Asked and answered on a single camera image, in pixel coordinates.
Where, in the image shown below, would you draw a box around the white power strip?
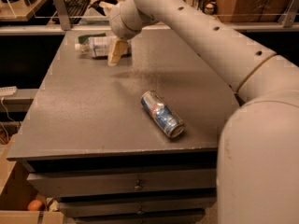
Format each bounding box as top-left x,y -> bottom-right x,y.
0,86 -> 18,97

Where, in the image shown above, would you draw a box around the grey drawer cabinet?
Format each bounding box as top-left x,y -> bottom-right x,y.
8,29 -> 238,224

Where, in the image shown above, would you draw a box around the cardboard box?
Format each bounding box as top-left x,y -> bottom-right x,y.
0,137 -> 64,224

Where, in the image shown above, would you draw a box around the blue and silver drink can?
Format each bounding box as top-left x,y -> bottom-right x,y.
140,91 -> 184,138

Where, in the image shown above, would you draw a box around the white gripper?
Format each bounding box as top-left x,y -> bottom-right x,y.
107,1 -> 142,66

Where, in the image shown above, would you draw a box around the orange ball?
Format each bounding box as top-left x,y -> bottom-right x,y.
27,200 -> 44,211

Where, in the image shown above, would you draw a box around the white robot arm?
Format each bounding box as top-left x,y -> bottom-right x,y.
109,0 -> 299,224

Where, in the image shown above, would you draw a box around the black computer keyboard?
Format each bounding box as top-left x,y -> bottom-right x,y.
54,0 -> 91,24

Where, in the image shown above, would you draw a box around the black headphones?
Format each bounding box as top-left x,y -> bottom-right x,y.
90,0 -> 118,16

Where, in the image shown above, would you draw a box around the clear blue-labelled plastic bottle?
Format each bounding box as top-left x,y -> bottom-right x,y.
74,35 -> 132,60

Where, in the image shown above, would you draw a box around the left metal bracket post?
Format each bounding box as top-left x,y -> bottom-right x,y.
53,0 -> 72,31

